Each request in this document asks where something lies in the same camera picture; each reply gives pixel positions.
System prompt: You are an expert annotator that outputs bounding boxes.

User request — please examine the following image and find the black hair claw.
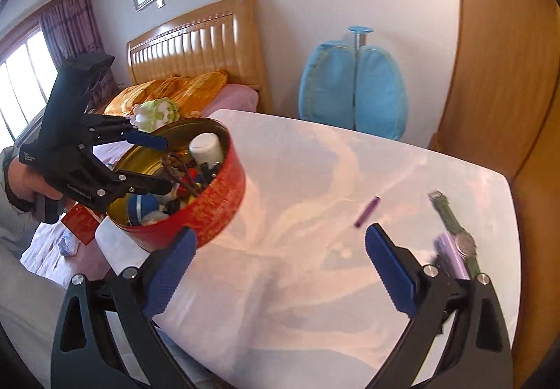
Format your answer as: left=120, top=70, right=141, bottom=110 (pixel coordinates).
left=195, top=161, right=222, bottom=190

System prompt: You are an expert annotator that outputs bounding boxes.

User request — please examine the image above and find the purple hair clip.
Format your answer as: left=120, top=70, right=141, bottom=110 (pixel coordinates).
left=433, top=232, right=469, bottom=280

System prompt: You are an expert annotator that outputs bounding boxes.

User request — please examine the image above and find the white jar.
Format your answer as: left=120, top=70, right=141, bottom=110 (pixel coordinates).
left=189, top=133, right=225, bottom=164

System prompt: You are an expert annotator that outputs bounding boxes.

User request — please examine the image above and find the red paper packet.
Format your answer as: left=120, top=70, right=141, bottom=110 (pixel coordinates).
left=61, top=205, right=103, bottom=246

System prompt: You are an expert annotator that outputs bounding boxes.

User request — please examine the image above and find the person's left hand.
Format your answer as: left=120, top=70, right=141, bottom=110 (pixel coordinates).
left=6, top=157, right=66, bottom=202

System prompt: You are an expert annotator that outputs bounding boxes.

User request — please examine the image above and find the brown hair claw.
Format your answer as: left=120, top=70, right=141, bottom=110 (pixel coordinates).
left=161, top=153, right=202, bottom=197

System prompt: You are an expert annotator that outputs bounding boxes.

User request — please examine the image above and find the wooden wardrobe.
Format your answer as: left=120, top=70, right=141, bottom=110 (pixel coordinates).
left=429, top=0, right=560, bottom=389

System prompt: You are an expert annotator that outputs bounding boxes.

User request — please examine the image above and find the green strap watch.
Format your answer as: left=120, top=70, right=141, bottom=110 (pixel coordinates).
left=428, top=190, right=482, bottom=280

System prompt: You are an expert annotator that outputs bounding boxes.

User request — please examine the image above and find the white crumpled wrapper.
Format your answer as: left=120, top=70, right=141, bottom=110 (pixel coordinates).
left=57, top=238, right=79, bottom=258

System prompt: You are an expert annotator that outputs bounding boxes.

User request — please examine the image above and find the blue chair backrest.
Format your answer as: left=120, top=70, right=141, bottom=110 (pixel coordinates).
left=299, top=26, right=408, bottom=141

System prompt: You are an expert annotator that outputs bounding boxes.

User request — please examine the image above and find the red round tin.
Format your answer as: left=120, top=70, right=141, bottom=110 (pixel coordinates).
left=104, top=118, right=246, bottom=252

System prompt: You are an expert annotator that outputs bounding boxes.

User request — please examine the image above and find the blue fabric pouch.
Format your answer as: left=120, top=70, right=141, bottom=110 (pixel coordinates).
left=127, top=193, right=160, bottom=227

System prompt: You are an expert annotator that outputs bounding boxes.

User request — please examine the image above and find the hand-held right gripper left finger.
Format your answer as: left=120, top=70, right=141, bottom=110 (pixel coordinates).
left=50, top=226, right=198, bottom=389

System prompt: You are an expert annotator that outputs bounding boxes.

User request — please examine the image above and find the purple curtain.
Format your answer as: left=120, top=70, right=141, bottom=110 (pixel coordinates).
left=39, top=0, right=119, bottom=114

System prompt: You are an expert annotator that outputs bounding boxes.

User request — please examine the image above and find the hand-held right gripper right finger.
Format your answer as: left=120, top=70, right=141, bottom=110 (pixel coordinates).
left=365, top=223, right=513, bottom=389

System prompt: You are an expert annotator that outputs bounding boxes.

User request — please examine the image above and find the green plush toy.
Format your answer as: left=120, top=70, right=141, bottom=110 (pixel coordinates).
left=133, top=99, right=181, bottom=131

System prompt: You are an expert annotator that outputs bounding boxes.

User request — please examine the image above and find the orange pillow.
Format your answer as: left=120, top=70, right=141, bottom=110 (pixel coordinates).
left=104, top=71, right=228, bottom=118

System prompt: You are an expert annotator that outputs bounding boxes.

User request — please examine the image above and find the small purple tube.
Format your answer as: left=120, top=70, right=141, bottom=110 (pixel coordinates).
left=354, top=196, right=380, bottom=229

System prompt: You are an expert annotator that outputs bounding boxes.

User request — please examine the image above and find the black bead wrist bracelet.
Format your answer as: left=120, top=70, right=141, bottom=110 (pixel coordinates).
left=6, top=188, right=36, bottom=215

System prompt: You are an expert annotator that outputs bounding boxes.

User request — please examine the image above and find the person's left forearm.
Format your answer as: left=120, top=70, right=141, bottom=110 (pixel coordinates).
left=0, top=148, right=40, bottom=258

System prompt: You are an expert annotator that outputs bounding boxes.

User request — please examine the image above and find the wooden bed headboard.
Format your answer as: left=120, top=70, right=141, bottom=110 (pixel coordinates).
left=127, top=0, right=270, bottom=114

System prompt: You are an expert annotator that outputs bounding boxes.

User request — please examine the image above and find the window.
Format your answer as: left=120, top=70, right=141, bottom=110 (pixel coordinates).
left=0, top=26, right=60, bottom=145

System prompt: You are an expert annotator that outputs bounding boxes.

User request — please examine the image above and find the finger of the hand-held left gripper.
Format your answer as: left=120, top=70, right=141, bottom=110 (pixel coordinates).
left=57, top=153, right=173, bottom=215
left=81, top=115, right=169, bottom=151

